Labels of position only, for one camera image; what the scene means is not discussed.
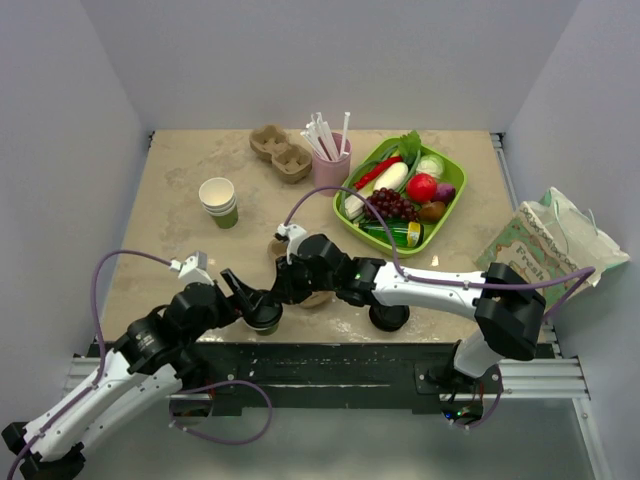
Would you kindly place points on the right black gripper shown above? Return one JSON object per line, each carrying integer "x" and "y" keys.
{"x": 285, "y": 285}

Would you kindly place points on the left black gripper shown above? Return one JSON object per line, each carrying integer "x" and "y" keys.
{"x": 247, "y": 295}

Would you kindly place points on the black plastic cup lid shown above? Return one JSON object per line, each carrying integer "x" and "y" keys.
{"x": 264, "y": 314}

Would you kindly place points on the brown pulp cup carrier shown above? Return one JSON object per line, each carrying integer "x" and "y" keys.
{"x": 277, "y": 249}

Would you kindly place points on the printed paper takeout bag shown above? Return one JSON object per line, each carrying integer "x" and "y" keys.
{"x": 549, "y": 239}

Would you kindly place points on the green paper coffee cup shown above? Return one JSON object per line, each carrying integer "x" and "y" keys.
{"x": 266, "y": 330}

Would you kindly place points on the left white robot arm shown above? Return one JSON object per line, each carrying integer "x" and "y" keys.
{"x": 153, "y": 358}

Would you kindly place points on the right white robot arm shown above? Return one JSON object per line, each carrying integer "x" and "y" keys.
{"x": 507, "y": 312}

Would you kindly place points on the stack of black lids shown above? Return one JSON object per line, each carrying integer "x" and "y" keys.
{"x": 389, "y": 318}

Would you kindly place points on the stack of paper cups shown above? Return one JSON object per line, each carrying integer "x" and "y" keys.
{"x": 217, "y": 197}

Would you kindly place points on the pink straw holder cup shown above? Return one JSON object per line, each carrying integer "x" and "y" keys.
{"x": 331, "y": 173}

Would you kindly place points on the red chili pepper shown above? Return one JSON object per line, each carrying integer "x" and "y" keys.
{"x": 377, "y": 171}

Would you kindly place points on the stack of pulp carriers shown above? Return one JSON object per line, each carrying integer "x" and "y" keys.
{"x": 290, "y": 162}

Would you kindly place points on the purple grape bunch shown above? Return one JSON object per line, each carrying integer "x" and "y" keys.
{"x": 391, "y": 205}

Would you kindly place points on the green glass bottle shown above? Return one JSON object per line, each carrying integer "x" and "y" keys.
{"x": 405, "y": 234}

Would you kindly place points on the white radish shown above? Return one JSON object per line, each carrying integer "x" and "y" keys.
{"x": 393, "y": 177}

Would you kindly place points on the red tomato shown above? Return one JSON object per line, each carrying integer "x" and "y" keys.
{"x": 421, "y": 188}

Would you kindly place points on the green leafy vegetable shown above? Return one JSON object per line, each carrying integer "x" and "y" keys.
{"x": 409, "y": 147}

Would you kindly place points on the green cabbage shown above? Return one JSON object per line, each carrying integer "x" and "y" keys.
{"x": 432, "y": 165}

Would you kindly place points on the green plastic tray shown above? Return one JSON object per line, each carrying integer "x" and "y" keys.
{"x": 454, "y": 174}

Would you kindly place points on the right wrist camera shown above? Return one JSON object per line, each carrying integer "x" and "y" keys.
{"x": 292, "y": 235}

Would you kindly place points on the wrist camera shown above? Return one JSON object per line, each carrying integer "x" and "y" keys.
{"x": 193, "y": 269}
{"x": 292, "y": 235}

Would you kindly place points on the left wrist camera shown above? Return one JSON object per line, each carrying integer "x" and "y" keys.
{"x": 193, "y": 269}

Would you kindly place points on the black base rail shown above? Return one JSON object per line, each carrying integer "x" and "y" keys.
{"x": 371, "y": 376}

